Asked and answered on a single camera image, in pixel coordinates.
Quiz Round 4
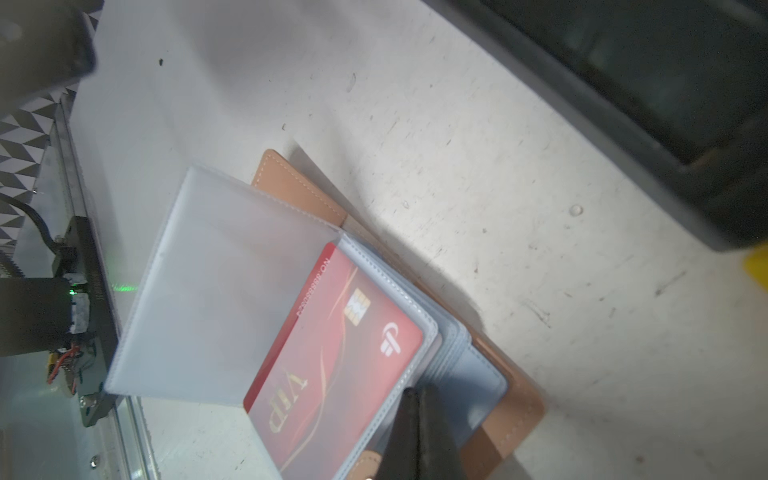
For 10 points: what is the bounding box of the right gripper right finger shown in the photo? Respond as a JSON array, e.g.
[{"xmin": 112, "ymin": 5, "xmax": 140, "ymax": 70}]
[{"xmin": 419, "ymin": 384, "xmax": 465, "ymax": 480}]

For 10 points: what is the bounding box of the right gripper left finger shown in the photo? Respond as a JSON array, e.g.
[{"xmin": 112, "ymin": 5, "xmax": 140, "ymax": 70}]
[{"xmin": 375, "ymin": 386, "xmax": 427, "ymax": 480}]

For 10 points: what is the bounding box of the tan leather card holder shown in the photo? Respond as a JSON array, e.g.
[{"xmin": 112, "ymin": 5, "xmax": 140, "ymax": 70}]
[{"xmin": 106, "ymin": 150, "xmax": 545, "ymax": 479}]

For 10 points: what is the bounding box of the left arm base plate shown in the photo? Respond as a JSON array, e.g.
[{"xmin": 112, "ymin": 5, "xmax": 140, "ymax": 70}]
[{"xmin": 54, "ymin": 216, "xmax": 118, "ymax": 428}]

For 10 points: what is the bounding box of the black storage bin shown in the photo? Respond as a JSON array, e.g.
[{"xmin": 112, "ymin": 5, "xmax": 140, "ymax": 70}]
[{"xmin": 432, "ymin": 0, "xmax": 767, "ymax": 251}]

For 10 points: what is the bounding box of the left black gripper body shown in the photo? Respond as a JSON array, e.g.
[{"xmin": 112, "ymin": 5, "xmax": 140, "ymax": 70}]
[{"xmin": 1, "ymin": 1, "xmax": 96, "ymax": 114}]

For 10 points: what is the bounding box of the yellow storage bin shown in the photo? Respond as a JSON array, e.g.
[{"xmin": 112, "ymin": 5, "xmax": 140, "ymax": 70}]
[{"xmin": 743, "ymin": 243, "xmax": 768, "ymax": 291}]

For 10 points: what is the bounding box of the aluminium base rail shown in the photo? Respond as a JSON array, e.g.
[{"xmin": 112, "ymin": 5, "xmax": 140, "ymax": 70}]
[{"xmin": 15, "ymin": 94, "xmax": 160, "ymax": 479}]

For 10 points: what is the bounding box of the red VIP card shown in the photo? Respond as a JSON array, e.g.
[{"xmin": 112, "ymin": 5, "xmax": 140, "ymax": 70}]
[{"xmin": 243, "ymin": 240, "xmax": 437, "ymax": 479}]

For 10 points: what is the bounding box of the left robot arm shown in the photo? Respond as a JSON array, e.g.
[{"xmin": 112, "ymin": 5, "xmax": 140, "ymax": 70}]
[{"xmin": 1, "ymin": 1, "xmax": 96, "ymax": 379}]

